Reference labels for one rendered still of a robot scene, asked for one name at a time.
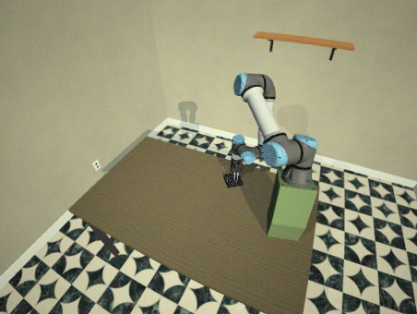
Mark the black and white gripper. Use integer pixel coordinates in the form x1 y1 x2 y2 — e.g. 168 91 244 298
231 153 243 180

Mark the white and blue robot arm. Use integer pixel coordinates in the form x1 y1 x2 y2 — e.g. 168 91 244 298
232 73 317 187

